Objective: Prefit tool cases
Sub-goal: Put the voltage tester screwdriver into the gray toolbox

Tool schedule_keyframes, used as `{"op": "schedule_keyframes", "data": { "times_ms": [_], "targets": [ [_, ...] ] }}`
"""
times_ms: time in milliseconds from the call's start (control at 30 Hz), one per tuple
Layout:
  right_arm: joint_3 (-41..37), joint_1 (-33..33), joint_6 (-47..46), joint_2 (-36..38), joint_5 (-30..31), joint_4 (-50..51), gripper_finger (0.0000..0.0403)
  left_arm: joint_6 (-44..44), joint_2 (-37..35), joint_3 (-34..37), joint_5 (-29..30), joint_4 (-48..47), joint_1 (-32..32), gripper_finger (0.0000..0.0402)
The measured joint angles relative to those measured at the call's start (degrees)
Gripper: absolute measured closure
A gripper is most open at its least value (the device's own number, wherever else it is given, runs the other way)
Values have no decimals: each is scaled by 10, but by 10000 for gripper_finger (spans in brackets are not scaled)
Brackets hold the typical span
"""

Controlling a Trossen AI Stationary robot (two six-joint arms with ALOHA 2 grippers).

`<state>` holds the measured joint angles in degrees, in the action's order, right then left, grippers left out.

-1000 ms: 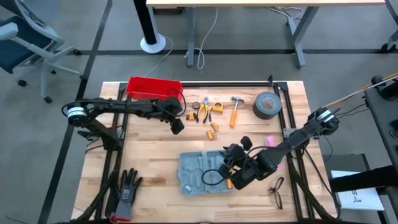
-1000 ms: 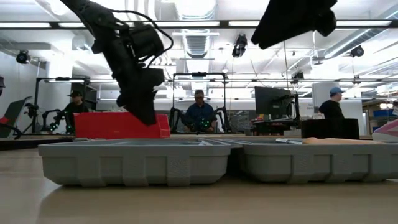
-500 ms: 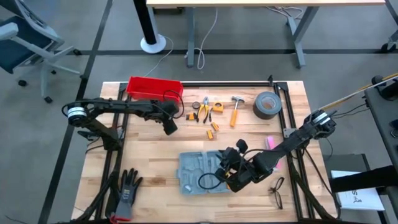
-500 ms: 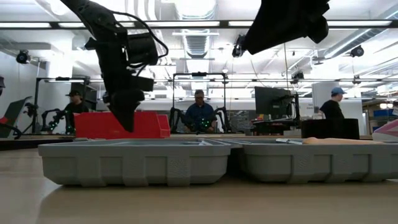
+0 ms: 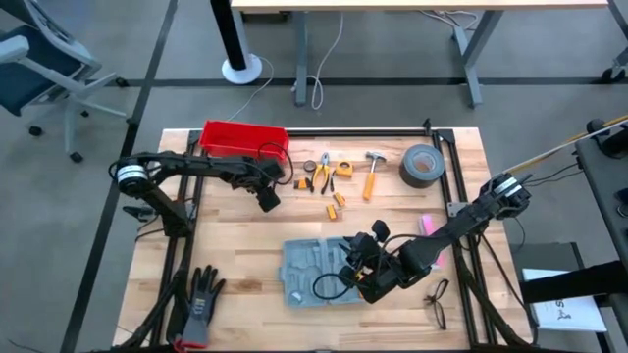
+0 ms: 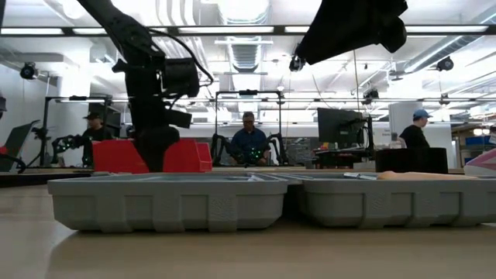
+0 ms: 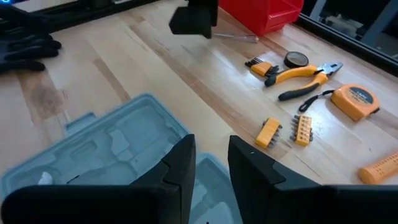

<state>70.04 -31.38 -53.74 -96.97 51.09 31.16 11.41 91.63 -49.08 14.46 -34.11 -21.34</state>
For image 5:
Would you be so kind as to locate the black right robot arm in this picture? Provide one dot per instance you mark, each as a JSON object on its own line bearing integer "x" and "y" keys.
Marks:
{"x": 466, "y": 220}

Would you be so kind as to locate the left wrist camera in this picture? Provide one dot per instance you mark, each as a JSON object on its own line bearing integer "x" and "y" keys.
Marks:
{"x": 272, "y": 170}

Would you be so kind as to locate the thin black tool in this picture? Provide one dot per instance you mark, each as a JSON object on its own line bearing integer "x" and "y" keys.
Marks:
{"x": 332, "y": 184}

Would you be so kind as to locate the black table clamp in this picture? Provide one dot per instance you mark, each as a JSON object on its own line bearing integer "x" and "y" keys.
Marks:
{"x": 135, "y": 212}

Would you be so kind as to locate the black grey work glove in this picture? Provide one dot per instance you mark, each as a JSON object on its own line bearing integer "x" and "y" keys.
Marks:
{"x": 201, "y": 304}

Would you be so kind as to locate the grey leg with black caster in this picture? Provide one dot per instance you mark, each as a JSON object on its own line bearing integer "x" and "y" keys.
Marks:
{"x": 613, "y": 73}

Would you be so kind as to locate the red plastic bin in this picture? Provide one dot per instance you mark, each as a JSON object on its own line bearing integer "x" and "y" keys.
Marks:
{"x": 243, "y": 142}

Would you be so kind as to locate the blue office chair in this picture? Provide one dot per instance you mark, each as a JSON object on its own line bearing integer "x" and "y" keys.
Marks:
{"x": 29, "y": 83}

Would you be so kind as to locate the pole with white round base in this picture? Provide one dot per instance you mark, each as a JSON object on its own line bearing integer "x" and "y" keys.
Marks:
{"x": 241, "y": 68}

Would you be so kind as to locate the white paper sheet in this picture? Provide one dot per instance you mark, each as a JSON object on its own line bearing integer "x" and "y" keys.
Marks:
{"x": 569, "y": 314}

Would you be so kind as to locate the dark grey side table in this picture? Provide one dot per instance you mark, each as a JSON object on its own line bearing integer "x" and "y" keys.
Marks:
{"x": 603, "y": 196}

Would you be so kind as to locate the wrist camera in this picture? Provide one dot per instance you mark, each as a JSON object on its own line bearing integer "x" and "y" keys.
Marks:
{"x": 272, "y": 170}
{"x": 363, "y": 245}

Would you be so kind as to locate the grey corner bracket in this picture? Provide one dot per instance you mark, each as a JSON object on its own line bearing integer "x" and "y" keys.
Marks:
{"x": 455, "y": 208}

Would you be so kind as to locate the grey duct tape roll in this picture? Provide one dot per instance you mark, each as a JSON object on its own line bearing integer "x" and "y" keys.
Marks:
{"x": 406, "y": 169}

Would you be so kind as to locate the grey metal desk leg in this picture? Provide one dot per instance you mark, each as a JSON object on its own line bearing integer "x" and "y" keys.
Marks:
{"x": 472, "y": 64}
{"x": 301, "y": 59}

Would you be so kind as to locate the orange tape measure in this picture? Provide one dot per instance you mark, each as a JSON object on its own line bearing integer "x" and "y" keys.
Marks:
{"x": 344, "y": 169}

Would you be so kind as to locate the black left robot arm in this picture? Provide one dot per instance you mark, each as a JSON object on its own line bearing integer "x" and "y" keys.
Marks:
{"x": 196, "y": 166}

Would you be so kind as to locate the pink white plastic tool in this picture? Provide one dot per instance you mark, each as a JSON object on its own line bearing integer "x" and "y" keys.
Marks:
{"x": 426, "y": 224}

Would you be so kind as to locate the small orange black tool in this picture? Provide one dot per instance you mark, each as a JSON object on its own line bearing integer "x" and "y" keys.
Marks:
{"x": 300, "y": 184}

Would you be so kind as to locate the yellow and white rod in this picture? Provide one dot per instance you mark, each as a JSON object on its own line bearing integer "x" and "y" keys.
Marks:
{"x": 579, "y": 138}

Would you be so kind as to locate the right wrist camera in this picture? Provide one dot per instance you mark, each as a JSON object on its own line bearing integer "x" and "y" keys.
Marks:
{"x": 363, "y": 245}

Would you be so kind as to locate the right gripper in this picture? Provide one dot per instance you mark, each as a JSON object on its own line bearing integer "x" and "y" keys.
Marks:
{"x": 380, "y": 287}

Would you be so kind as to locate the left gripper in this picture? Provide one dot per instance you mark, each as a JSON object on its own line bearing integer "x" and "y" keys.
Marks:
{"x": 269, "y": 200}

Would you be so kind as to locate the black round device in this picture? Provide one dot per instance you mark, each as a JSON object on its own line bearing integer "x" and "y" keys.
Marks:
{"x": 613, "y": 142}

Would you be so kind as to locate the light wooden desk top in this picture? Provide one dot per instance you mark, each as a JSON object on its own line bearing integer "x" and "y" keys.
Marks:
{"x": 392, "y": 5}

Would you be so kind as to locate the grey plastic tool case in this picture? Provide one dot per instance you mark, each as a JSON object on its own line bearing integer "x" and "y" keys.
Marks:
{"x": 304, "y": 267}

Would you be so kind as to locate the small yellow tool piece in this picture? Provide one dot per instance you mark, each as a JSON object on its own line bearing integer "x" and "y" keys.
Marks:
{"x": 360, "y": 275}

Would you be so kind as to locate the black beam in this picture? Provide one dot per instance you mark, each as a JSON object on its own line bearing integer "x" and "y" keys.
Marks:
{"x": 564, "y": 287}

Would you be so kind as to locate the black-framed eyeglasses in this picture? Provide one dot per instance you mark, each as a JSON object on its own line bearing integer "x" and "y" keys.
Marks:
{"x": 432, "y": 298}

